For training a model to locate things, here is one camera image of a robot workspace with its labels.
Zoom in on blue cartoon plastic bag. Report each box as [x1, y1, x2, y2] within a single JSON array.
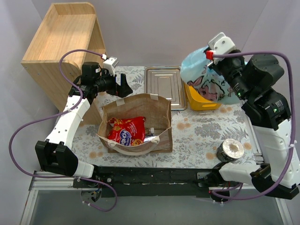
[[180, 46, 240, 105]]

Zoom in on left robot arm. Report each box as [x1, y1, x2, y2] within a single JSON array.
[[35, 57, 133, 188]]

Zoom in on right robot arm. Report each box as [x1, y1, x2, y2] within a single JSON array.
[[206, 50, 300, 200]]

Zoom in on brown paper tote bag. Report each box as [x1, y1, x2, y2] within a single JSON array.
[[97, 93, 173, 156]]

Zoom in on metal tray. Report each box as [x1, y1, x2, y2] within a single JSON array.
[[144, 67, 188, 111]]

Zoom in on red cookie snack packet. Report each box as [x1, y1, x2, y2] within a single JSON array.
[[107, 117, 146, 146]]

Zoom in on yellow plastic basket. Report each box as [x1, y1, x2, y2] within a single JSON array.
[[185, 84, 221, 111]]

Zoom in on small silver bottle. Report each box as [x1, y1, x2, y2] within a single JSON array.
[[144, 127, 155, 142]]

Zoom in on wooden shelf unit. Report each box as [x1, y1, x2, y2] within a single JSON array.
[[21, 2, 106, 111]]

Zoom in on floral table mat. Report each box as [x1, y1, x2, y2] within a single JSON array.
[[67, 65, 261, 168]]

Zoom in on grey tape roll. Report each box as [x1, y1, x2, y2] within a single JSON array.
[[216, 138, 244, 163]]

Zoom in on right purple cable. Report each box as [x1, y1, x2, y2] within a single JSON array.
[[210, 51, 296, 202]]

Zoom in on purple cable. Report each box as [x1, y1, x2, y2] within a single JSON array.
[[8, 49, 118, 213], [210, 51, 296, 202]]

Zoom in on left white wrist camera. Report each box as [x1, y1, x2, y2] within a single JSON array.
[[102, 57, 119, 76]]

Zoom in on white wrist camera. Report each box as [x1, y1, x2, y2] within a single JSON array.
[[203, 32, 236, 65], [102, 57, 119, 76]]

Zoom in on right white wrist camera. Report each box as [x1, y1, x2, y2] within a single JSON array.
[[203, 32, 236, 65]]

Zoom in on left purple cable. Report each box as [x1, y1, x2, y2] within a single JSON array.
[[8, 49, 118, 213]]

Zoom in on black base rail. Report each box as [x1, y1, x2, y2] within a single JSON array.
[[73, 166, 226, 198]]

